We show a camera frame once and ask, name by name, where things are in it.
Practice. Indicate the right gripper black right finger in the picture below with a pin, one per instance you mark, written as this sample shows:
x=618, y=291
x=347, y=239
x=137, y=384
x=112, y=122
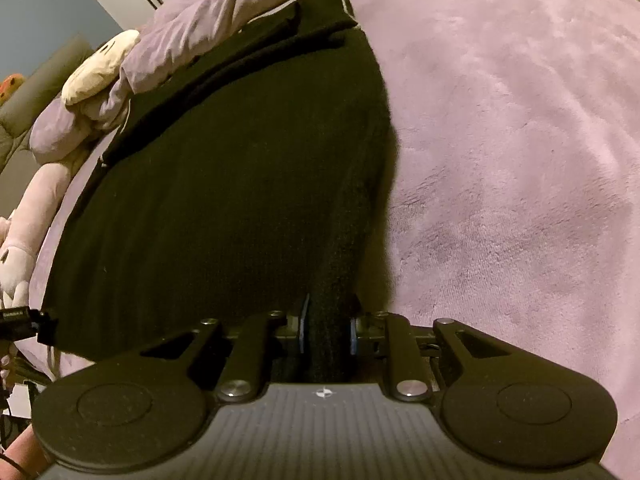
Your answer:
x=417, y=363

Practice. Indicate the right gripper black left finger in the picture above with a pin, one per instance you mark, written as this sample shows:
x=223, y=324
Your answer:
x=231, y=362

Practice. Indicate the black knit garment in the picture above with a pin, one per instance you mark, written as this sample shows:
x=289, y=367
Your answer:
x=245, y=183

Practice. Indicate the person's right forearm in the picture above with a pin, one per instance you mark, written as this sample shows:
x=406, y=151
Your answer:
x=24, y=458

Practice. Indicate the person's left hand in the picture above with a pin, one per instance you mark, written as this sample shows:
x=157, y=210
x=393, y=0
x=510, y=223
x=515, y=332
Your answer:
x=9, y=376

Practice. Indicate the orange plush toy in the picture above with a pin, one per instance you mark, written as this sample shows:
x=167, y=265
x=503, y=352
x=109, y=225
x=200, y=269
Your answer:
x=9, y=86

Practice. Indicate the cream plush toy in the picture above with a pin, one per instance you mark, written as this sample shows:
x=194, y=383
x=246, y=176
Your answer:
x=100, y=69

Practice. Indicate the pink fuzzy bed blanket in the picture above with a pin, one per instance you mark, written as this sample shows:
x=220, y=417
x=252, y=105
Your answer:
x=509, y=198

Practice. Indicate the pink crumpled duvet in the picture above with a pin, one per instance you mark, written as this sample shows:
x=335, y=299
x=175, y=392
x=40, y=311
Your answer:
x=176, y=34

